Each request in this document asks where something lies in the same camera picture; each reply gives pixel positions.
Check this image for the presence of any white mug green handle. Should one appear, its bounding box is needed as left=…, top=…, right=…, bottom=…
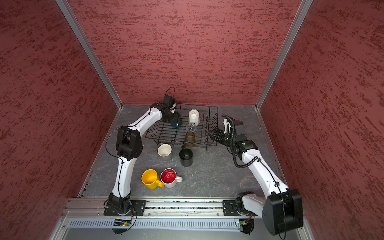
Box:
left=171, top=119, right=183, bottom=130

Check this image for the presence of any white faceted mug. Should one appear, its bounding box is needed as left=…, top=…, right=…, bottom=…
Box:
left=189, top=109, right=200, bottom=126

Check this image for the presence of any clear plastic cup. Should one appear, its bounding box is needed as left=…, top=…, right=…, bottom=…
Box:
left=186, top=123, right=197, bottom=133

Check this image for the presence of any olive green glass tumbler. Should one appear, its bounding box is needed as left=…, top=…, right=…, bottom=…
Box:
left=184, top=133, right=196, bottom=148

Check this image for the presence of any black mug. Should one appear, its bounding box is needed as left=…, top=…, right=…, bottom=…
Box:
left=179, top=146, right=193, bottom=167

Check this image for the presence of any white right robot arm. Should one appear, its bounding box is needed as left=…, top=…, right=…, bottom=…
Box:
left=209, top=115, right=304, bottom=236

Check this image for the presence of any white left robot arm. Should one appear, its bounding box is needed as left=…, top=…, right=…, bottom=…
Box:
left=104, top=95, right=180, bottom=216

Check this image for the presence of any white mug grey outside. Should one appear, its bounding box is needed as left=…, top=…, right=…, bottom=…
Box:
left=158, top=144, right=173, bottom=161

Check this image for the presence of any white mug red inside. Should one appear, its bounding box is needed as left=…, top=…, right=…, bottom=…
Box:
left=160, top=168, right=183, bottom=188

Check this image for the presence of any yellow mug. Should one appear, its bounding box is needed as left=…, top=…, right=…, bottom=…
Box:
left=141, top=169, right=165, bottom=190

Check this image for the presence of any right circuit board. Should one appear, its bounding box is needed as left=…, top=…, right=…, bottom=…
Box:
left=239, top=219, right=255, bottom=235

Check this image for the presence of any circuit board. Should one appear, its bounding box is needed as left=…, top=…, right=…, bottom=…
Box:
left=239, top=219, right=255, bottom=235
left=112, top=219, right=132, bottom=235

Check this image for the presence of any left circuit board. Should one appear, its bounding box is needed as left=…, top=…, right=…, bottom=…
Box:
left=112, top=219, right=132, bottom=235

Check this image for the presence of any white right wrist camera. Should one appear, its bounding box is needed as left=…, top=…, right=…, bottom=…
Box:
left=223, top=118, right=232, bottom=134

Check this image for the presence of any black wire dish rack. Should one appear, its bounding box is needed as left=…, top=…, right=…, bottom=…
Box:
left=145, top=104, right=219, bottom=149

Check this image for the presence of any black corrugated cable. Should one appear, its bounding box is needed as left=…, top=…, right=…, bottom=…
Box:
left=221, top=114, right=259, bottom=169

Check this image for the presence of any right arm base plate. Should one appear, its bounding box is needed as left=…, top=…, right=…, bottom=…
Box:
left=223, top=198, right=265, bottom=217

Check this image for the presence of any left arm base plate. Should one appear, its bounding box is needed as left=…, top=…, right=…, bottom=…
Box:
left=104, top=200, right=147, bottom=217

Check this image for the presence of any aluminium front rail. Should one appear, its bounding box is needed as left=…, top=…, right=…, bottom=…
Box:
left=60, top=194, right=267, bottom=219

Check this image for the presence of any aluminium corner post left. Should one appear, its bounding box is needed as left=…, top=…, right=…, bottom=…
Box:
left=56, top=0, right=123, bottom=110

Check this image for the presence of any aluminium corner post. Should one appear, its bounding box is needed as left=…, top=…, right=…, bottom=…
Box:
left=256, top=0, right=313, bottom=111
left=56, top=0, right=123, bottom=110

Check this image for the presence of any aluminium corner post right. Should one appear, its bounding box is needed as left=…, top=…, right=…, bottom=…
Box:
left=256, top=0, right=313, bottom=111

